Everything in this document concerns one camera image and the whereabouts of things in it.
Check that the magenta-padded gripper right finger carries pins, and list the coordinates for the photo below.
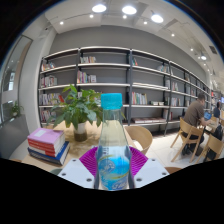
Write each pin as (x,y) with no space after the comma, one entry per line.
(151,171)

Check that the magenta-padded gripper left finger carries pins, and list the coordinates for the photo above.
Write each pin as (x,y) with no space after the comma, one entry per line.
(76,173)

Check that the clear bottle with blue cap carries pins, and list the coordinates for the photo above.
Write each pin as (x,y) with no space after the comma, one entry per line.
(113,153)

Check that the rounded wooden chair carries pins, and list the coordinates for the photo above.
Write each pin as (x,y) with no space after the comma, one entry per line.
(140,135)
(173,170)

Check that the dark blue book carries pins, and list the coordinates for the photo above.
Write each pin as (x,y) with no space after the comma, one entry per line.
(50,158)

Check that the pink book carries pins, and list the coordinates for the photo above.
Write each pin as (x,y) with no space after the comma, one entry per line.
(45,135)

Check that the slatted wooden chair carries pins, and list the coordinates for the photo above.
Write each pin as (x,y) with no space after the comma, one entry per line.
(213,145)
(186,133)

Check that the green potted plant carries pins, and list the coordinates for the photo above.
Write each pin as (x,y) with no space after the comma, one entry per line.
(78,110)

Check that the person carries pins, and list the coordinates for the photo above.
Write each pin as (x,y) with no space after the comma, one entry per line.
(217,111)
(195,113)

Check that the black backpack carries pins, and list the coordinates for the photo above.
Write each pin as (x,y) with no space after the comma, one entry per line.
(219,132)

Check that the open laptop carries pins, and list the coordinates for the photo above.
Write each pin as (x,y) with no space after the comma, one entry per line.
(207,116)

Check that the small green planter plant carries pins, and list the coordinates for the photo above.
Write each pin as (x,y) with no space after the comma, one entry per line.
(15,109)

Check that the round ceiling lights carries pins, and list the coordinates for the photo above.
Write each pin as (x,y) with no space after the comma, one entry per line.
(129,10)

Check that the grey wall shelf unit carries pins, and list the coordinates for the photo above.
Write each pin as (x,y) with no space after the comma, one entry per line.
(106,75)

